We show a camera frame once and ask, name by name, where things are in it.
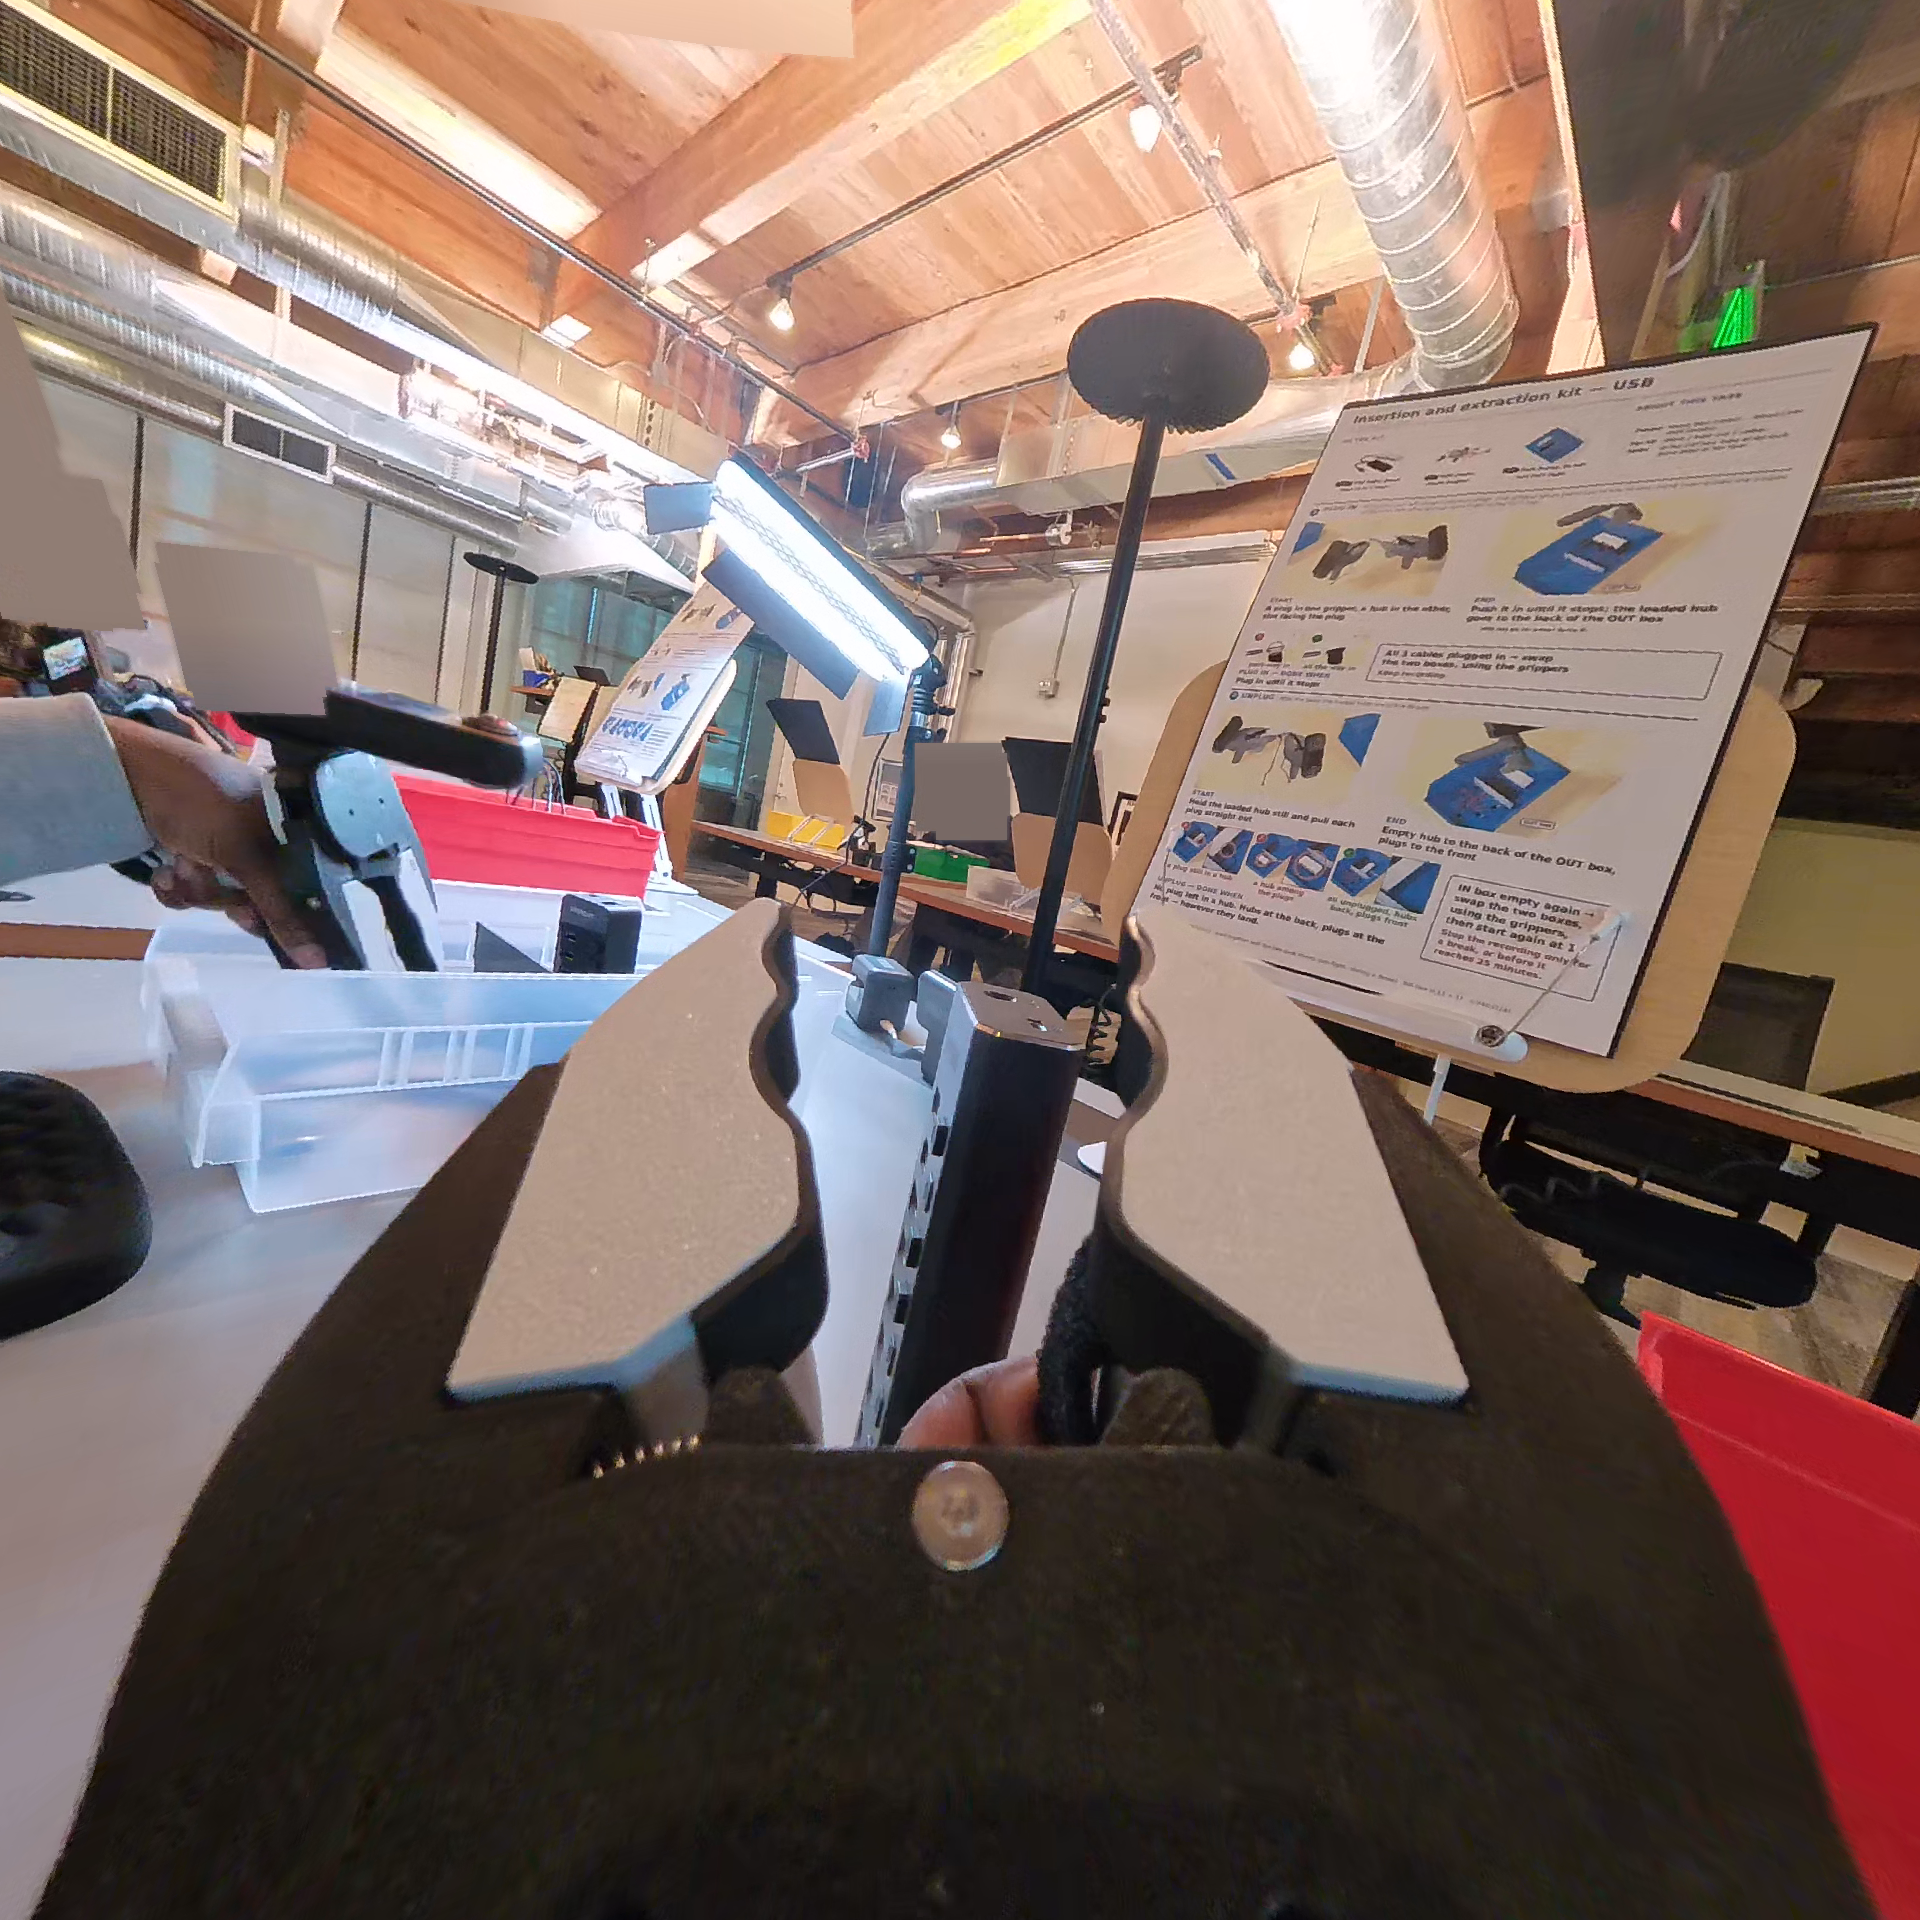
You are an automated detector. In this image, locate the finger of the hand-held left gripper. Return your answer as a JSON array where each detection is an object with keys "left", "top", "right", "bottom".
[{"left": 432, "top": 709, "right": 544, "bottom": 793}]

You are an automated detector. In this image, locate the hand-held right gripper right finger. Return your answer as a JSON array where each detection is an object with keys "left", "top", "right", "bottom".
[{"left": 1093, "top": 911, "right": 1473, "bottom": 1454}]

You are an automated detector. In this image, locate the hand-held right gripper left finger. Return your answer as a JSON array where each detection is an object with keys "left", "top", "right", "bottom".
[{"left": 443, "top": 900, "right": 830, "bottom": 1454}]

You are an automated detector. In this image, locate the clear plastic bin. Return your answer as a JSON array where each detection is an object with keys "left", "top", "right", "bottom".
[{"left": 141, "top": 881, "right": 707, "bottom": 1214}]

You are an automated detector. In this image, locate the black USB hub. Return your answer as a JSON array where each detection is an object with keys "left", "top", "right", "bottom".
[
  {"left": 552, "top": 891, "right": 648, "bottom": 975},
  {"left": 854, "top": 972, "right": 1096, "bottom": 1449}
]

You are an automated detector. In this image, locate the red plastic bin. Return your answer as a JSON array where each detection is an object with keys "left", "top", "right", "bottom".
[
  {"left": 393, "top": 773, "right": 666, "bottom": 888},
  {"left": 1635, "top": 1311, "right": 1920, "bottom": 1920}
]

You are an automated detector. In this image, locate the person's left forearm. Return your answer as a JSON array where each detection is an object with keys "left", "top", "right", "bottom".
[{"left": 0, "top": 692, "right": 160, "bottom": 893}]

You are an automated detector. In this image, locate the person's left hand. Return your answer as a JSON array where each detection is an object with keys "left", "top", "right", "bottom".
[{"left": 106, "top": 717, "right": 350, "bottom": 973}]

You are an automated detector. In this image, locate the person's right hand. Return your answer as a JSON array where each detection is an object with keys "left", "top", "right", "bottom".
[{"left": 896, "top": 1358, "right": 1045, "bottom": 1449}]

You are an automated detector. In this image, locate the instruction poster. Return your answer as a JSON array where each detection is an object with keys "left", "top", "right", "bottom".
[
  {"left": 577, "top": 592, "right": 753, "bottom": 793},
  {"left": 1126, "top": 327, "right": 1877, "bottom": 1059}
]

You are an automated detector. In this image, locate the black floor lamp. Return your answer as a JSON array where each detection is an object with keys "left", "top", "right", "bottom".
[
  {"left": 465, "top": 551, "right": 542, "bottom": 723},
  {"left": 1027, "top": 299, "right": 1273, "bottom": 999}
]

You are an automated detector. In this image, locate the LED light panel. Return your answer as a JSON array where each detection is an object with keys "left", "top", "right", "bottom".
[{"left": 702, "top": 454, "right": 936, "bottom": 699}]

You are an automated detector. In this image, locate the black office chair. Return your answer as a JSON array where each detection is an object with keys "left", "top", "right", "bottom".
[{"left": 1477, "top": 1071, "right": 1825, "bottom": 1328}]

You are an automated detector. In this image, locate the cardboard box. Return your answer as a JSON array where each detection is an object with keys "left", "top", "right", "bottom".
[{"left": 1009, "top": 808, "right": 1120, "bottom": 910}]

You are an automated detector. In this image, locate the black light stand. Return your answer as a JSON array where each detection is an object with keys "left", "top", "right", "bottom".
[{"left": 862, "top": 661, "right": 953, "bottom": 961}]

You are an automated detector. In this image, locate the wooden desk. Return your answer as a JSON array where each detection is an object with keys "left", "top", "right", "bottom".
[{"left": 690, "top": 815, "right": 1126, "bottom": 965}]

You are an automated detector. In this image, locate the white air vent grille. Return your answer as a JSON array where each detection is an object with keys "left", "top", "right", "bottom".
[{"left": 0, "top": 0, "right": 243, "bottom": 212}]

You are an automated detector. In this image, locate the silver air duct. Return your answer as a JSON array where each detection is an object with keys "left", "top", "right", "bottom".
[{"left": 1305, "top": 0, "right": 1524, "bottom": 392}]

